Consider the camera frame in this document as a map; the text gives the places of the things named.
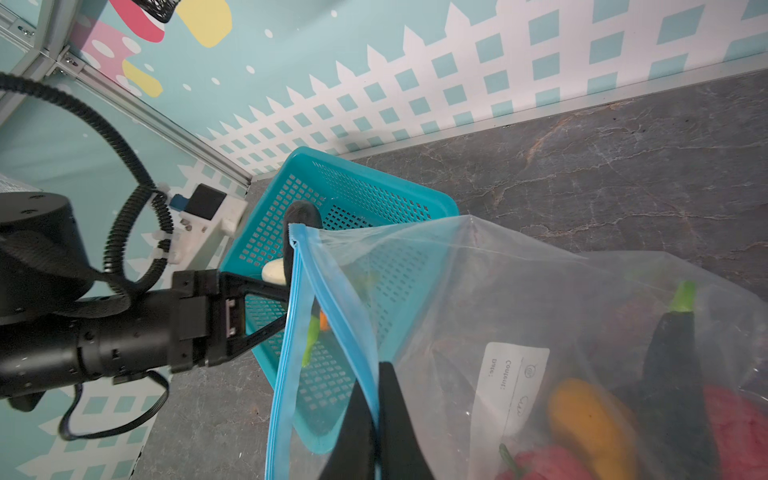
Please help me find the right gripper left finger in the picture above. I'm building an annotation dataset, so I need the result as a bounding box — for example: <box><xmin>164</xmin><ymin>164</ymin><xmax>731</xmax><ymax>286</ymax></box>
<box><xmin>319</xmin><ymin>382</ymin><xmax>376</xmax><ymax>480</ymax></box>

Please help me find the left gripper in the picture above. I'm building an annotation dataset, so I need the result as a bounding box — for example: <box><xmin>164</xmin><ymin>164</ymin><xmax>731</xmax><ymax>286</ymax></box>
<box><xmin>1</xmin><ymin>270</ymin><xmax>290</xmax><ymax>396</ymax></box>

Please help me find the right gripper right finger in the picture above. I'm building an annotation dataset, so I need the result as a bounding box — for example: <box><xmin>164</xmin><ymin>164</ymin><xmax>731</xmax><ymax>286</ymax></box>
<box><xmin>378</xmin><ymin>362</ymin><xmax>434</xmax><ymax>480</ymax></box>

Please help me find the green toy vegetable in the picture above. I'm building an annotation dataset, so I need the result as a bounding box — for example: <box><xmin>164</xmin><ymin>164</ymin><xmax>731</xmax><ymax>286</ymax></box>
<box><xmin>302</xmin><ymin>300</ymin><xmax>322</xmax><ymax>368</ymax></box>

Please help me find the teal plastic basket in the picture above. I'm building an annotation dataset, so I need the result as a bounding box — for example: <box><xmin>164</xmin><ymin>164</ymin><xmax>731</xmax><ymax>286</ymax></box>
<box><xmin>221</xmin><ymin>147</ymin><xmax>459</xmax><ymax>454</ymax></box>

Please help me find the red toy pepper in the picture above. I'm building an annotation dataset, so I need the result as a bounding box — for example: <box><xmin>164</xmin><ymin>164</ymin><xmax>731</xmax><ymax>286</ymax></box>
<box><xmin>495</xmin><ymin>444</ymin><xmax>593</xmax><ymax>480</ymax></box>

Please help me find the clear zip top bag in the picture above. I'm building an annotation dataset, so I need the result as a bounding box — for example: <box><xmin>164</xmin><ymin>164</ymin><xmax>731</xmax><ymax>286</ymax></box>
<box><xmin>265</xmin><ymin>216</ymin><xmax>767</xmax><ymax>479</ymax></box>

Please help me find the dark toy eggplant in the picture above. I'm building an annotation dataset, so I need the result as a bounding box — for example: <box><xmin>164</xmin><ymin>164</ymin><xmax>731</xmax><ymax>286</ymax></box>
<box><xmin>637</xmin><ymin>281</ymin><xmax>720</xmax><ymax>479</ymax></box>

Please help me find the pink toy fruit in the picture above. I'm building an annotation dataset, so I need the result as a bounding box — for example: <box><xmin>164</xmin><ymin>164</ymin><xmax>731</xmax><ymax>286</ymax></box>
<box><xmin>704</xmin><ymin>385</ymin><xmax>767</xmax><ymax>480</ymax></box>

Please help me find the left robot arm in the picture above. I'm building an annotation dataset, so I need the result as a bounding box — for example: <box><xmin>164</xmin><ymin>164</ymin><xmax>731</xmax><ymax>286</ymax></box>
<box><xmin>1</xmin><ymin>73</ymin><xmax>289</xmax><ymax>412</ymax></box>

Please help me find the white green toy cabbage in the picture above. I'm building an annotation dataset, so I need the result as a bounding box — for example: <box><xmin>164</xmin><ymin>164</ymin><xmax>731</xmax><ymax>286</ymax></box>
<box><xmin>261</xmin><ymin>258</ymin><xmax>287</xmax><ymax>286</ymax></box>

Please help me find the orange yellow toy pepper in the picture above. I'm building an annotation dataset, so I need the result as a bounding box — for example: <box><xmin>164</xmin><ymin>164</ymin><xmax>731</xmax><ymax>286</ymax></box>
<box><xmin>318</xmin><ymin>311</ymin><xmax>331</xmax><ymax>332</ymax></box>

